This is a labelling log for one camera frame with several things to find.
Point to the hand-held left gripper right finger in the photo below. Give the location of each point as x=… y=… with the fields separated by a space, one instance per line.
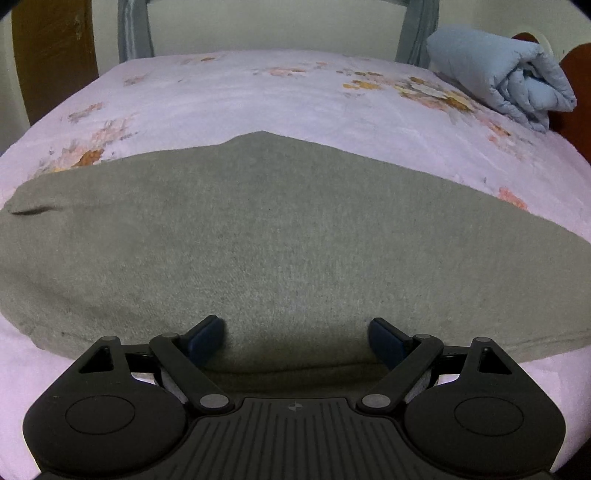
x=387 y=342

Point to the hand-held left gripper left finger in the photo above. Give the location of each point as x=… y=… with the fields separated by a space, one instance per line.
x=205 y=340

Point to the grey-green pants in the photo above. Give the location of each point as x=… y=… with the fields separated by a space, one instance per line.
x=277 y=230

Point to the bed with pink floral sheet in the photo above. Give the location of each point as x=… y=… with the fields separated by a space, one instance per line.
x=207 y=101

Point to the rolled light blue duvet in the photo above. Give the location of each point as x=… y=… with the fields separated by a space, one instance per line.
x=485 y=64

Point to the grey curtain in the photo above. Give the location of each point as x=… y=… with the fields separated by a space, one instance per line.
x=415 y=32
x=134 y=32

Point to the brown wooden door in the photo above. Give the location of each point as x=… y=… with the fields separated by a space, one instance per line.
x=55 y=55

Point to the red-brown wooden headboard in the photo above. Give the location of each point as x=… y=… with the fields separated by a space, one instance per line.
x=575 y=69

